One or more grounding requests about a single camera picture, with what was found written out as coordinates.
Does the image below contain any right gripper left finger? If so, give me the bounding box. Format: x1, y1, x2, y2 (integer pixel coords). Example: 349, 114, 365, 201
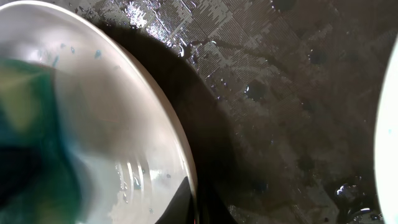
155, 177, 195, 224

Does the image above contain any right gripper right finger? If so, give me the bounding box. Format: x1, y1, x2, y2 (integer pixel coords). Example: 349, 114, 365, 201
198, 186, 237, 224

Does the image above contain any green scrubbing sponge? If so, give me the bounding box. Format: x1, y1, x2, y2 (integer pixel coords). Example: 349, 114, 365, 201
1, 59, 81, 223

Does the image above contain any white plate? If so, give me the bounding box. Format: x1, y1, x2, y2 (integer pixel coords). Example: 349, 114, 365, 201
374, 43, 397, 224
1, 1, 198, 223

